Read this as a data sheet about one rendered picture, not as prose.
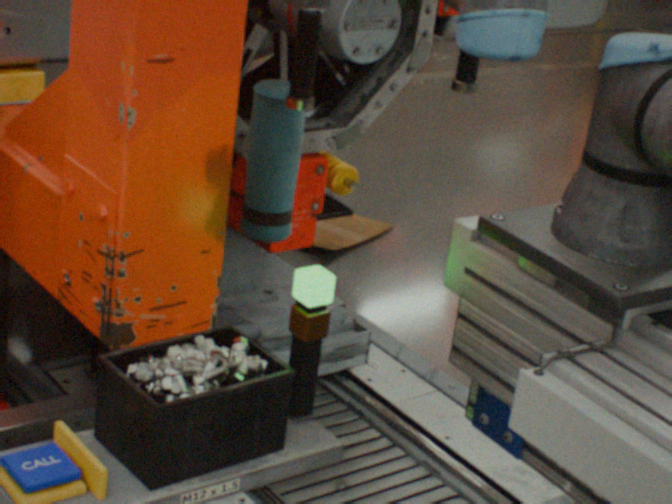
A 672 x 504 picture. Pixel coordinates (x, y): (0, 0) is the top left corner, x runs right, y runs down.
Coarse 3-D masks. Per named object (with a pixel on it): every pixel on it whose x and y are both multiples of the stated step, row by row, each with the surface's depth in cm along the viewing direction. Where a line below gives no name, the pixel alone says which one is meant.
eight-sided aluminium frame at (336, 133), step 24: (408, 0) 237; (432, 0) 235; (408, 24) 239; (432, 24) 237; (408, 48) 238; (384, 72) 240; (408, 72) 238; (360, 96) 239; (384, 96) 237; (240, 120) 219; (312, 120) 236; (336, 120) 236; (360, 120) 237; (240, 144) 221; (312, 144) 231; (336, 144) 234
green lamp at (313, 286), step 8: (296, 272) 165; (304, 272) 164; (312, 272) 165; (320, 272) 165; (328, 272) 165; (296, 280) 165; (304, 280) 164; (312, 280) 163; (320, 280) 163; (328, 280) 164; (296, 288) 165; (304, 288) 164; (312, 288) 163; (320, 288) 164; (328, 288) 165; (296, 296) 166; (304, 296) 164; (312, 296) 163; (320, 296) 164; (328, 296) 165; (312, 304) 164; (320, 304) 165
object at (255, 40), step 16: (256, 0) 229; (256, 16) 226; (272, 16) 233; (256, 32) 227; (272, 32) 229; (256, 48) 228; (288, 48) 256; (272, 64) 255; (288, 64) 253; (320, 64) 249; (336, 64) 244; (352, 64) 244; (368, 64) 243; (240, 80) 229; (256, 80) 252; (288, 80) 249; (320, 80) 246; (336, 80) 243; (352, 80) 242; (240, 96) 245; (320, 96) 242; (336, 96) 241; (240, 112) 235; (320, 112) 240
